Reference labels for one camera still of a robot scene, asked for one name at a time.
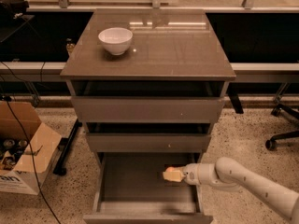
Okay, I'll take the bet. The grey drawer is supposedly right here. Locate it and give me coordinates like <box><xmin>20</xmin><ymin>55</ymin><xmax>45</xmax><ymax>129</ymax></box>
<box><xmin>83</xmin><ymin>153</ymin><xmax>213</xmax><ymax>224</ymax></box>
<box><xmin>72</xmin><ymin>81</ymin><xmax>224</xmax><ymax>123</ymax></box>
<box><xmin>87</xmin><ymin>123</ymin><xmax>211</xmax><ymax>153</ymax></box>

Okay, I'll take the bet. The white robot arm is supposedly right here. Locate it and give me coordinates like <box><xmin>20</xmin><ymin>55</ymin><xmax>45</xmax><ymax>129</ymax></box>
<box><xmin>163</xmin><ymin>157</ymin><xmax>299</xmax><ymax>224</ymax></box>

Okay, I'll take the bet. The grey drawer cabinet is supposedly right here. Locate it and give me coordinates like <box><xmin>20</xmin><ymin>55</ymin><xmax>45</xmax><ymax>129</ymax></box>
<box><xmin>59</xmin><ymin>8</ymin><xmax>236</xmax><ymax>224</ymax></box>

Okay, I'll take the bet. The black table leg right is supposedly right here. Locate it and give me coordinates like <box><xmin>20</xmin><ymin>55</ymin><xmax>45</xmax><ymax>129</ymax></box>
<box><xmin>227</xmin><ymin>84</ymin><xmax>244</xmax><ymax>114</ymax></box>

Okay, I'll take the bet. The grey bottom drawer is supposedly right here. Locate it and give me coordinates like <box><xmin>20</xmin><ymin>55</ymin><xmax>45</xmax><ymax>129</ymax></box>
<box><xmin>83</xmin><ymin>153</ymin><xmax>213</xmax><ymax>224</ymax></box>

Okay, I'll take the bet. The black table leg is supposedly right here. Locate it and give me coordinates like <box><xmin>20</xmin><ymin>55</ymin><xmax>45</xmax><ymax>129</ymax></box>
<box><xmin>227</xmin><ymin>84</ymin><xmax>244</xmax><ymax>114</ymax></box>
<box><xmin>53</xmin><ymin>119</ymin><xmax>81</xmax><ymax>175</ymax></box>

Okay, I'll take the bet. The grey top drawer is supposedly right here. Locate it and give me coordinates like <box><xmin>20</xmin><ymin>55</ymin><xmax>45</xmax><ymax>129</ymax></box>
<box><xmin>72</xmin><ymin>81</ymin><xmax>224</xmax><ymax>123</ymax></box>

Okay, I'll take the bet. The small glass bottle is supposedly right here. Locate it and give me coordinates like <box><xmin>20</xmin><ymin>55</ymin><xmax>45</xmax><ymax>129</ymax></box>
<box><xmin>66</xmin><ymin>38</ymin><xmax>76</xmax><ymax>55</ymax></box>

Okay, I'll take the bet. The cardboard box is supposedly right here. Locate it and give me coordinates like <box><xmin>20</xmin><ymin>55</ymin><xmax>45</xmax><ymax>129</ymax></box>
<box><xmin>0</xmin><ymin>101</ymin><xmax>62</xmax><ymax>195</ymax></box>

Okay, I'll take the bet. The black bag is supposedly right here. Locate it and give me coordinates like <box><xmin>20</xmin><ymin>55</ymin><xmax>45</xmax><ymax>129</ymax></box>
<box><xmin>0</xmin><ymin>0</ymin><xmax>29</xmax><ymax>20</ymax></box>

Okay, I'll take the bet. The black cable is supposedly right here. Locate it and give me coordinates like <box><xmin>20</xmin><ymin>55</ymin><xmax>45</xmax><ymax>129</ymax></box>
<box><xmin>0</xmin><ymin>61</ymin><xmax>62</xmax><ymax>224</ymax></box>

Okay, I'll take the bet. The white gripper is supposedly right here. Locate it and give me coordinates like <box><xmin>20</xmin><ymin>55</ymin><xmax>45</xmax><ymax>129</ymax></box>
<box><xmin>163</xmin><ymin>163</ymin><xmax>217</xmax><ymax>186</ymax></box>

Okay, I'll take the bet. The black table leg left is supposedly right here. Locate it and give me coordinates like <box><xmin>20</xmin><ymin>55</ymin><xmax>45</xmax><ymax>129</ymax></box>
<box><xmin>53</xmin><ymin>119</ymin><xmax>81</xmax><ymax>175</ymax></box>

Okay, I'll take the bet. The orange fruit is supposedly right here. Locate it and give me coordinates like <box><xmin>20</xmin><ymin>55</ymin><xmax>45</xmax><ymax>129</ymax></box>
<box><xmin>165</xmin><ymin>167</ymin><xmax>176</xmax><ymax>172</ymax></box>

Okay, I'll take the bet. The white ceramic bowl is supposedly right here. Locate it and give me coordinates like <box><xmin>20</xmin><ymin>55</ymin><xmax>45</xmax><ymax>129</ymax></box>
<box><xmin>98</xmin><ymin>27</ymin><xmax>133</xmax><ymax>55</ymax></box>

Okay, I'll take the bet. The grey middle drawer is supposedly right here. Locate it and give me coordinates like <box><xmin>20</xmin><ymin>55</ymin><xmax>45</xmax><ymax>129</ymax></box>
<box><xmin>87</xmin><ymin>123</ymin><xmax>211</xmax><ymax>153</ymax></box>

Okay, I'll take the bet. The black office chair base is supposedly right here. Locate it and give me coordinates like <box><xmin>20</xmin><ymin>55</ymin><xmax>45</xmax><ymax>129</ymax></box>
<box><xmin>264</xmin><ymin>103</ymin><xmax>299</xmax><ymax>151</ymax></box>

